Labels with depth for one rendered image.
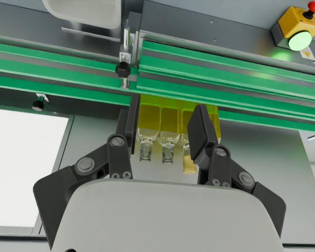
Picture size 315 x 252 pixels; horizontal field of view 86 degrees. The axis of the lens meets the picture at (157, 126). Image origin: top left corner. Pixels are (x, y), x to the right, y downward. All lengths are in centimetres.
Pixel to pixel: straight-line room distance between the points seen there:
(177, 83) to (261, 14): 30
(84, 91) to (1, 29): 24
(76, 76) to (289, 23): 56
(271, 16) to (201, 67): 28
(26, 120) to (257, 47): 71
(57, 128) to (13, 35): 27
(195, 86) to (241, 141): 36
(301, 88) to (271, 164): 34
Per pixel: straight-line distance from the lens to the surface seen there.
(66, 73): 51
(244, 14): 61
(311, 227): 87
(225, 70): 47
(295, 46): 60
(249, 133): 80
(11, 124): 68
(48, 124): 64
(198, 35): 49
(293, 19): 61
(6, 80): 65
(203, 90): 50
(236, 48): 51
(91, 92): 55
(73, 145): 58
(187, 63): 43
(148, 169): 55
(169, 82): 47
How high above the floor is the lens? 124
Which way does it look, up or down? 26 degrees down
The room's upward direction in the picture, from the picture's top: 177 degrees counter-clockwise
